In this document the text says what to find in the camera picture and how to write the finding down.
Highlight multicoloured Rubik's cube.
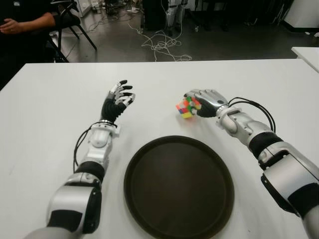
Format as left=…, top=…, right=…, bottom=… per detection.
left=175, top=96, right=202, bottom=120

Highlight white cabinet with black base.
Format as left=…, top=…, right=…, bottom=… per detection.
left=284, top=0, right=319, bottom=34

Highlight white side table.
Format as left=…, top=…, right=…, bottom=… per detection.
left=291, top=46, right=319, bottom=75

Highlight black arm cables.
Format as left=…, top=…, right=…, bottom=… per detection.
left=228, top=97, right=277, bottom=132
left=73, top=124, right=94, bottom=174

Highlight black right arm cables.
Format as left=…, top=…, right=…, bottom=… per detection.
left=228, top=97, right=277, bottom=132

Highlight dark brown round plate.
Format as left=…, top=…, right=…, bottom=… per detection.
left=124, top=135, right=235, bottom=239

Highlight black chair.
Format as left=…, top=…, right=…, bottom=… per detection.
left=46, top=0, right=98, bottom=63

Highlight white tangled floor cable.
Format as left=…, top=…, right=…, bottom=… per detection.
left=128, top=22, right=192, bottom=62

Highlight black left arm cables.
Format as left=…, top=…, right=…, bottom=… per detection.
left=73, top=124, right=94, bottom=174

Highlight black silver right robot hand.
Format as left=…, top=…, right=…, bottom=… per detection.
left=183, top=89, right=229, bottom=119

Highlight white framed glass case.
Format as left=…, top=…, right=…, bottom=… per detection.
left=74, top=0, right=92, bottom=18

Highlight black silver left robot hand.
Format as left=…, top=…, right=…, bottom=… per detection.
left=101, top=80, right=137, bottom=124

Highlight seated person in black shirt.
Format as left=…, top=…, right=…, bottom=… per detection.
left=0, top=0, right=57, bottom=90

